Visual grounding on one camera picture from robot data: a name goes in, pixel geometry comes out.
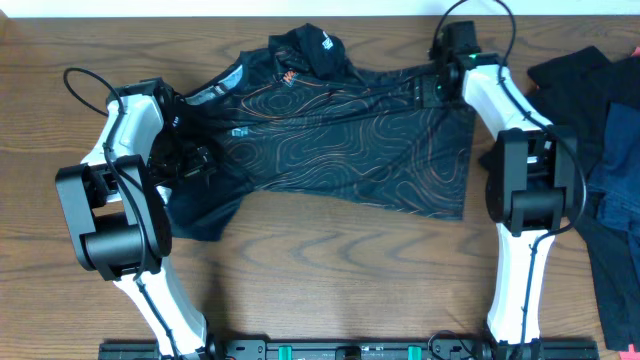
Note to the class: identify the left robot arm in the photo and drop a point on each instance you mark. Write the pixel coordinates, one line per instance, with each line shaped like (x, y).
(118, 226)

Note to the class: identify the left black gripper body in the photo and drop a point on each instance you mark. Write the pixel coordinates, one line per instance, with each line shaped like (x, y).
(195, 164)

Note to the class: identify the blue denim garment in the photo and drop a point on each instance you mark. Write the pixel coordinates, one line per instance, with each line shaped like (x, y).
(616, 176)

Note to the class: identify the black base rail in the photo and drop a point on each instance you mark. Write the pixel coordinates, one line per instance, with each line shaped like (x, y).
(437, 348)

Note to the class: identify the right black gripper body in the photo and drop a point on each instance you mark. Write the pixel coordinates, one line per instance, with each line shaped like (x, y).
(431, 92)

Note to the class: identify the black orange-patterned jersey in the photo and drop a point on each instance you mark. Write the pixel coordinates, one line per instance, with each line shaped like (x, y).
(298, 116)

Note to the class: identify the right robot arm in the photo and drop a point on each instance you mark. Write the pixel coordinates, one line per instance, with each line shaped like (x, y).
(532, 175)

